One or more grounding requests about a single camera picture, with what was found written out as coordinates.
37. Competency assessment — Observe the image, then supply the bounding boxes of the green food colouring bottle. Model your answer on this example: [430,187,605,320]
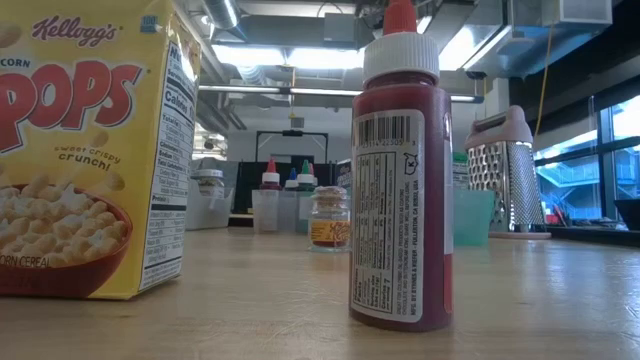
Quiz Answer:
[295,159,316,235]

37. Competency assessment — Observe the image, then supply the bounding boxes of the dark blue cereal box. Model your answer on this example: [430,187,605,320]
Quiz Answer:
[335,158,354,190]

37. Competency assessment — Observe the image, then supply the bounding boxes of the clear glass jar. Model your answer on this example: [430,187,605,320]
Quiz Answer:
[192,168,226,200]

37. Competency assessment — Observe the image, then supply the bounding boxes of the green cereal box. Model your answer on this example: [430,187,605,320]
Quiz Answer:
[452,152,472,191]

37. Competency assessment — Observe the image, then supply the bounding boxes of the black computer monitor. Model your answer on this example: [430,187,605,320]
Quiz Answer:
[233,159,261,214]
[309,162,337,189]

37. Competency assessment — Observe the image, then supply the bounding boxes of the small brown spice jar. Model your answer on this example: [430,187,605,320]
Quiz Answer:
[307,185,352,253]

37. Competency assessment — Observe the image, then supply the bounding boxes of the clear plastic bin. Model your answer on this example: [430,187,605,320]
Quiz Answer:
[251,188,316,235]

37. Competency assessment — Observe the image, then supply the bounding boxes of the grey ceiling pipe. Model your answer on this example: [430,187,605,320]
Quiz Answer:
[197,83,485,105]

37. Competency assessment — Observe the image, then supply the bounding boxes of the frosted white plastic bin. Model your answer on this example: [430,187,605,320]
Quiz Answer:
[185,174,236,232]

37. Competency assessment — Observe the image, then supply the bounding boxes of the fluorescent ceiling light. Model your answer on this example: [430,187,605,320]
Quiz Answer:
[209,43,366,70]

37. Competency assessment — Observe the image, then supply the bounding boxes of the grey ceiling junction box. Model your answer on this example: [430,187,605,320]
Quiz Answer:
[322,12,374,44]

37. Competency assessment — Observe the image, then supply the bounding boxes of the teal plastic tray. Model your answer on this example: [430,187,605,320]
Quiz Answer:
[452,188,496,247]

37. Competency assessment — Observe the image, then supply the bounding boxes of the pink metal box grater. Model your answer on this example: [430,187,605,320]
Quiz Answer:
[462,104,552,240]

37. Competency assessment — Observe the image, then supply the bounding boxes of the yellow Corn Pops box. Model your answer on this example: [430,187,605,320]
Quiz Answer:
[0,0,203,301]

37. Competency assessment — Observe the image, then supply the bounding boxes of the black background gantry frame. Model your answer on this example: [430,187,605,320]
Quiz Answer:
[255,128,330,164]

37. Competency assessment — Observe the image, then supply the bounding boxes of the silver spiral air duct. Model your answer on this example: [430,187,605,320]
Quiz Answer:
[202,0,241,30]

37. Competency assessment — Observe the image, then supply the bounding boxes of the yellow hanging cord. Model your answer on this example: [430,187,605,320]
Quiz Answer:
[533,22,555,139]

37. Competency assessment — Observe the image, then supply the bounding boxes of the grey ventilation duct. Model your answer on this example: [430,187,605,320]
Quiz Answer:
[462,0,614,79]

